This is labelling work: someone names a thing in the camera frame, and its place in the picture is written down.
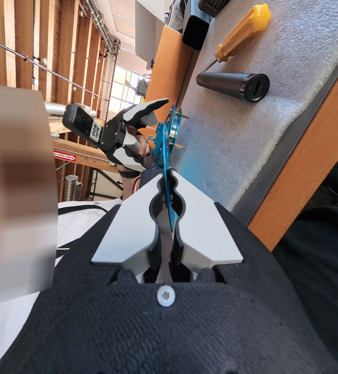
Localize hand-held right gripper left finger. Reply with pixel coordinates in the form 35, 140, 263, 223
91, 174, 170, 283

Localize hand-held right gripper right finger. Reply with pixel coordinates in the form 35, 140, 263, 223
170, 170, 244, 277

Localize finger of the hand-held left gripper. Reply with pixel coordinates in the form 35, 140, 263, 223
115, 98, 169, 129
109, 147, 149, 173

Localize black servo motor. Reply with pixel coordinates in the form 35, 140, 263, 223
140, 169, 164, 192

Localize blue round turntable base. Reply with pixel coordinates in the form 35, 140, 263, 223
153, 104, 190, 170

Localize thin blue round plate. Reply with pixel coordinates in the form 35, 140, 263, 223
157, 123, 178, 233

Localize person's left forearm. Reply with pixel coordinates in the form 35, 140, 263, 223
119, 165, 143, 202

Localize person's left hand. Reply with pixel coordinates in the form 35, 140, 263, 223
137, 134, 152, 157

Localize bright paned window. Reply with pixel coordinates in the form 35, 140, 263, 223
107, 66, 146, 120

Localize red and white sign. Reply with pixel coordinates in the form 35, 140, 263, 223
53, 150, 77, 162

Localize black electric screwdriver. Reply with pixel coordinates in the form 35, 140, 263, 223
196, 71, 270, 103

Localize ceiling pipes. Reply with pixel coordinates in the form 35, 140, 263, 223
84, 0, 121, 54

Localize dark grey case sleeve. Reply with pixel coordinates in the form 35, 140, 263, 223
182, 0, 213, 51

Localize thin metal rod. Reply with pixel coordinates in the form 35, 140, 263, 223
0, 34, 111, 101

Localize grey foam mat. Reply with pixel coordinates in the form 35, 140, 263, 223
170, 0, 338, 212

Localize person's black pants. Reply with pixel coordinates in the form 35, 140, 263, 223
271, 205, 338, 374

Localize person's white shirt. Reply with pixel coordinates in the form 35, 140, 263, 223
0, 197, 122, 366

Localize silver air duct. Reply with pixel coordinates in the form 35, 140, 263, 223
44, 101, 98, 117

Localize round ribbed metal duct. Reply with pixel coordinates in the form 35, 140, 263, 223
64, 175, 79, 202

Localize yellow handled screwdriver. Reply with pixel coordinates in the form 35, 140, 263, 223
200, 3, 272, 73

